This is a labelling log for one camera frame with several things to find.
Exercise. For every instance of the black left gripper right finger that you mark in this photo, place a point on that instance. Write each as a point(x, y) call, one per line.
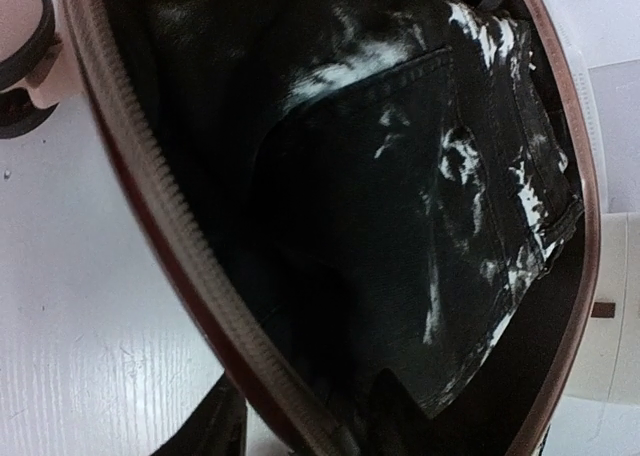
point(394, 423)

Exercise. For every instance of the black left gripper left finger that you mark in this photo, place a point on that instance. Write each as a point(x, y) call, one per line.
point(217, 427)

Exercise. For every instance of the beige hard-shell suitcase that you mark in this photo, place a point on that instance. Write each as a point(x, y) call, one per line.
point(54, 49)

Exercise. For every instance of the black white splattered jeans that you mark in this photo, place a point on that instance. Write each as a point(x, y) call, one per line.
point(379, 179)

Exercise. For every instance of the white plastic storage bin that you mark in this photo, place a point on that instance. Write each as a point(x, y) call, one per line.
point(606, 368)

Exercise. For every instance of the white perforated plastic basket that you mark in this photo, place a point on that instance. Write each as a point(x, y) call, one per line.
point(582, 81)

